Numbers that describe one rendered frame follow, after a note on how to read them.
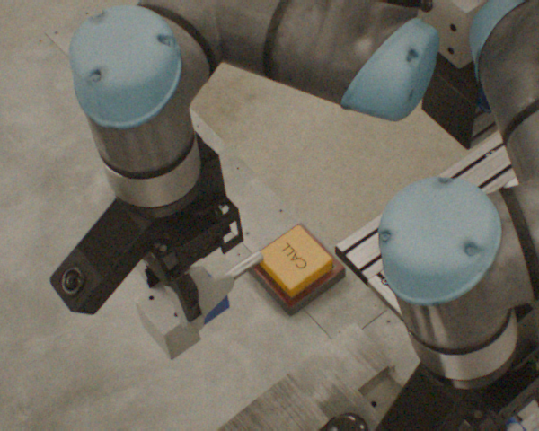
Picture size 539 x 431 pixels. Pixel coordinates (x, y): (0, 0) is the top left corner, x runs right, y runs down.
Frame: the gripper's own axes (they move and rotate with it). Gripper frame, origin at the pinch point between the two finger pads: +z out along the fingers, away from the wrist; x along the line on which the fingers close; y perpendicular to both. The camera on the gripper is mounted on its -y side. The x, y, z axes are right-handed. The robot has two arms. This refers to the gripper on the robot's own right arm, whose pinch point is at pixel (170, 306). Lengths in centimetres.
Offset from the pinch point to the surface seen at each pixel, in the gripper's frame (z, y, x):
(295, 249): 11.3, 16.9, 3.1
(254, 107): 95, 62, 80
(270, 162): 95, 55, 66
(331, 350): 6.0, 10.5, -11.0
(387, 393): 8.7, 12.6, -16.9
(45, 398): 15.0, -13.1, 7.7
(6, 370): 15.0, -14.6, 13.2
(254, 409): 6.4, 1.1, -10.9
